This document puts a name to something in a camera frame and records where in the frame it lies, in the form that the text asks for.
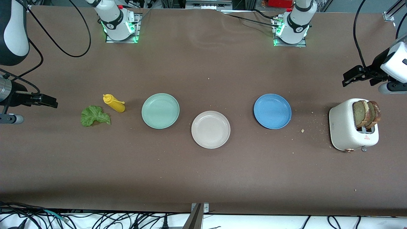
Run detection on brown bread slice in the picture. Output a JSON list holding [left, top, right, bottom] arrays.
[[366, 101, 381, 129], [352, 100, 371, 128]]

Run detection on green lettuce leaf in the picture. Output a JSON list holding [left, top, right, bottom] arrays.
[[80, 105, 111, 127]]

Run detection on yellow mustard squeeze bottle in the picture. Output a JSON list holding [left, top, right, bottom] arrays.
[[103, 94, 126, 113]]

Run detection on blue plate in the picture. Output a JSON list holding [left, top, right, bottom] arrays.
[[253, 94, 292, 130]]

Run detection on mint green plate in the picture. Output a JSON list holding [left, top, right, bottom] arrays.
[[141, 93, 180, 129]]

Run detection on beige plate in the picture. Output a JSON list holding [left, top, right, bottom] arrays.
[[191, 111, 231, 149]]

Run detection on white toaster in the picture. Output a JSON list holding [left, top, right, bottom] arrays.
[[329, 98, 379, 153]]

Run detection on red box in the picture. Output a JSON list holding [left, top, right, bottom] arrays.
[[267, 0, 294, 8]]

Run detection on grey metal box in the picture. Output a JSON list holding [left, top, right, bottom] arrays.
[[185, 0, 233, 10]]

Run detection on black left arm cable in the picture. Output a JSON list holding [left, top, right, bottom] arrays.
[[354, 0, 376, 71]]

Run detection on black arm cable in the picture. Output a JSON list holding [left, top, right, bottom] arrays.
[[0, 0, 92, 96], [354, 0, 376, 71]]

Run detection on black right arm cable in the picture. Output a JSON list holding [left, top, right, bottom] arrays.
[[0, 0, 92, 96]]

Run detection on silver aluminium frame profile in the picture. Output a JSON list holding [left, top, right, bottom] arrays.
[[383, 0, 407, 22]]

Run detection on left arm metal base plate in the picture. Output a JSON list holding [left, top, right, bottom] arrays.
[[273, 17, 307, 47]]

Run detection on teal cable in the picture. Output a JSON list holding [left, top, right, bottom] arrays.
[[43, 209, 69, 221]]

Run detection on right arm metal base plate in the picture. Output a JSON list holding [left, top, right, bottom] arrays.
[[106, 13, 142, 44]]

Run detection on tangled black floor cables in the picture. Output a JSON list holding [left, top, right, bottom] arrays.
[[0, 201, 191, 229]]

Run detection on black cable on table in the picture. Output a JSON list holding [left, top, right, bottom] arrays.
[[219, 9, 282, 28]]

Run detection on aluminium profile bracket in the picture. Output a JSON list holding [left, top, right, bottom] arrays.
[[183, 203, 210, 229]]

